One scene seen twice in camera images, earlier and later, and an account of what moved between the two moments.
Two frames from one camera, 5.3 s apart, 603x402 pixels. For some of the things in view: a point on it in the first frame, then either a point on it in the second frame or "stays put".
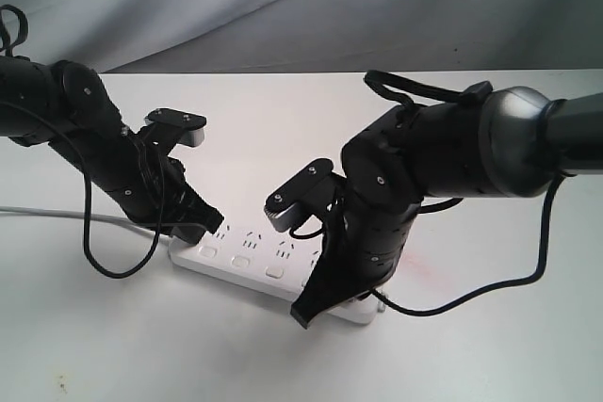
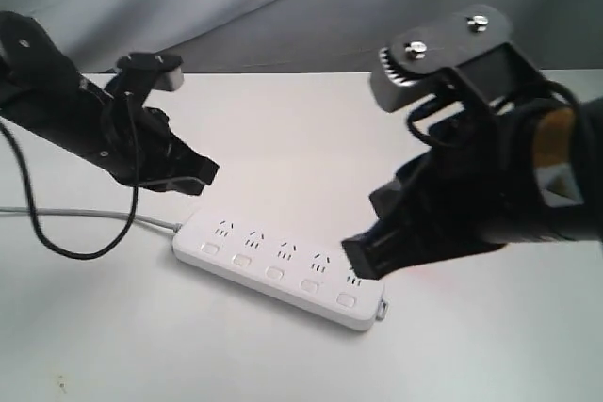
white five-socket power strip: [272, 260] stays put
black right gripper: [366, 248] to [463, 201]
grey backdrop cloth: [286, 11] stays put
